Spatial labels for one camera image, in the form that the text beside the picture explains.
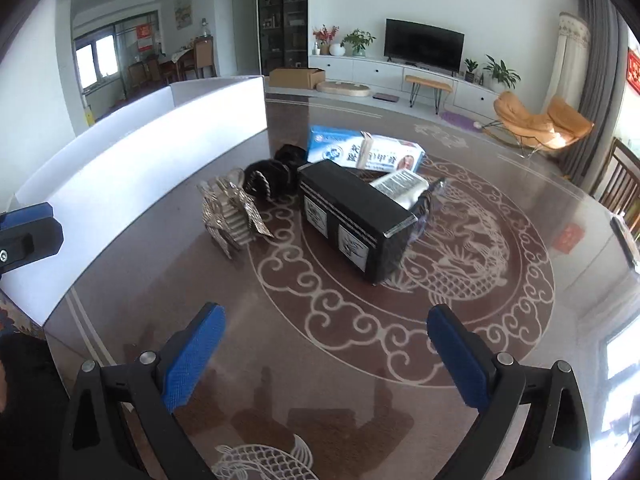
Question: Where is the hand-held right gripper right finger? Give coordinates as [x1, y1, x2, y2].
[426, 303, 593, 480]

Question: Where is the green potted plant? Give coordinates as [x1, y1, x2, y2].
[342, 29, 376, 57]

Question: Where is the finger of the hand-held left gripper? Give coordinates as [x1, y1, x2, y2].
[0, 202, 65, 277]

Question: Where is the window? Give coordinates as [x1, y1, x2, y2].
[75, 35, 121, 92]

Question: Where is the black display cabinet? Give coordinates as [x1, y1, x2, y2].
[257, 0, 309, 76]

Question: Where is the brown patterned glass desktop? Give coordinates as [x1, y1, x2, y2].
[42, 92, 640, 480]

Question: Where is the clear plastic bag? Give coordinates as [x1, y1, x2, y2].
[407, 177, 447, 246]

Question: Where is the purple floor mat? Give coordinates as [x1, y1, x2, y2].
[440, 111, 483, 131]

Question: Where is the black flat television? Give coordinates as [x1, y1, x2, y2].
[384, 18, 465, 72]

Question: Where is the black hair clip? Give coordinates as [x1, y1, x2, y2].
[243, 159, 298, 202]

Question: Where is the wooden bench with metal legs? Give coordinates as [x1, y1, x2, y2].
[405, 75, 453, 113]

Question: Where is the grey curtain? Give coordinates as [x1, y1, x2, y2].
[560, 0, 628, 181]

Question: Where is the white television cabinet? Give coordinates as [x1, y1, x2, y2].
[307, 54, 506, 111]

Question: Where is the dark flat object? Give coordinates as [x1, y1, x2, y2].
[611, 215, 640, 261]

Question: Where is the large leafy potted plant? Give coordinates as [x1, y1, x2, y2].
[482, 55, 521, 92]

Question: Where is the black rectangular box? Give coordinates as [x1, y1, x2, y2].
[297, 161, 420, 285]

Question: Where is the white plastic bottle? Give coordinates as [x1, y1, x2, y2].
[370, 170, 433, 211]

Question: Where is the red flower bouquet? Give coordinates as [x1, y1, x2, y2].
[312, 25, 341, 56]

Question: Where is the tan round pet bed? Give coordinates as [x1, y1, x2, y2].
[316, 80, 372, 100]

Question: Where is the white door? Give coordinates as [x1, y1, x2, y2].
[231, 0, 258, 76]

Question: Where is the orange lounge chair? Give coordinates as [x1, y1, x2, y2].
[493, 91, 596, 156]

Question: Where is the cardboard box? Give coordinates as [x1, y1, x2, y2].
[269, 66, 326, 89]

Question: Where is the blue white ointment box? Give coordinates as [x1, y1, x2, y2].
[305, 125, 427, 173]

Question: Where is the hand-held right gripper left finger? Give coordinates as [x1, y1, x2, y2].
[59, 302, 227, 480]

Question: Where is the dark wooden chair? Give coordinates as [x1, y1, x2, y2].
[590, 137, 640, 221]

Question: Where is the white covered standing air conditioner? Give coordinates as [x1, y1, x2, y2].
[542, 12, 591, 111]

